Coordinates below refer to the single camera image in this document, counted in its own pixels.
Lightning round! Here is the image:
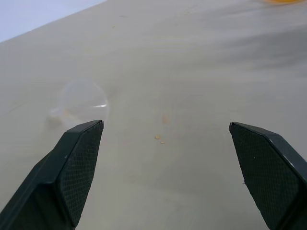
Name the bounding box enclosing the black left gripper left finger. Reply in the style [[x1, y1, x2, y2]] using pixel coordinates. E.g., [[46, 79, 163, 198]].
[[0, 119, 104, 230]]

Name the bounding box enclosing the clear plastic cup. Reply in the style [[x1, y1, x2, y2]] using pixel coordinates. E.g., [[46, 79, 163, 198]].
[[260, 0, 307, 4]]

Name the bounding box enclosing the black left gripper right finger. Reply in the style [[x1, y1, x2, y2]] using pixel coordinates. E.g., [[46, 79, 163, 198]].
[[229, 122, 307, 230]]

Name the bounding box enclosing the clear plastic flask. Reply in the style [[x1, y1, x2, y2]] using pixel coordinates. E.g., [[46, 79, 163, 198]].
[[47, 80, 110, 129]]

